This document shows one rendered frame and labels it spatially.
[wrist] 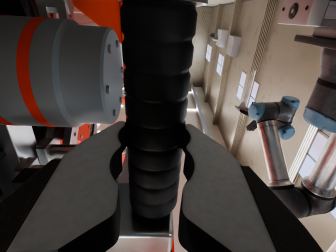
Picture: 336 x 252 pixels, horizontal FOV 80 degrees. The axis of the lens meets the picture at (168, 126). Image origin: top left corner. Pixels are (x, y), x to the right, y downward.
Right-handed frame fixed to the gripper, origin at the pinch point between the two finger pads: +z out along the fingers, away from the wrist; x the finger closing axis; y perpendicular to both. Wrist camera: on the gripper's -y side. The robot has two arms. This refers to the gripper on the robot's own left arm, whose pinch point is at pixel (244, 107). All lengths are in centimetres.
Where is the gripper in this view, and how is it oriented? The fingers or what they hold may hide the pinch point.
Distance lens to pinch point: 132.0
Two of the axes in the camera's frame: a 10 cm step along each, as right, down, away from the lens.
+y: 1.9, -8.8, -4.4
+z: -2.3, -4.8, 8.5
